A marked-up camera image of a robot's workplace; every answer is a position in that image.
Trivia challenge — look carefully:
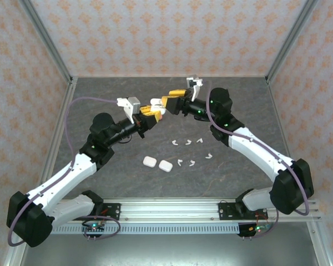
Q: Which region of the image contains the controller circuit board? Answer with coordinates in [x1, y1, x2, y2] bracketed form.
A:
[238, 222, 271, 237]
[82, 220, 105, 235]

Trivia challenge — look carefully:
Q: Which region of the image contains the black mounting plate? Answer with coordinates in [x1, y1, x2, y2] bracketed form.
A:
[218, 201, 239, 221]
[101, 203, 122, 221]

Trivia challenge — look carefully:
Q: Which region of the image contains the white slotted cable duct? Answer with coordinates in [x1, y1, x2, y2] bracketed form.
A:
[51, 223, 241, 236]

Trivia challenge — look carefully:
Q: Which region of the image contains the grey metal base plate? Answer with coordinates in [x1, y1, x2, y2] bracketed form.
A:
[22, 234, 321, 266]

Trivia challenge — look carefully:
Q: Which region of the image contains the aluminium table edge rail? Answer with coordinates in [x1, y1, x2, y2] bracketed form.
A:
[2, 77, 79, 266]
[266, 77, 333, 266]

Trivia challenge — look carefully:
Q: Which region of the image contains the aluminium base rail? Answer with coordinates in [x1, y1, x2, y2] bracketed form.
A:
[102, 198, 322, 222]

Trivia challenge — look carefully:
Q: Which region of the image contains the aluminium frame post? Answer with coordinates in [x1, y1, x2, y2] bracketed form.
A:
[265, 0, 320, 84]
[18, 0, 74, 84]

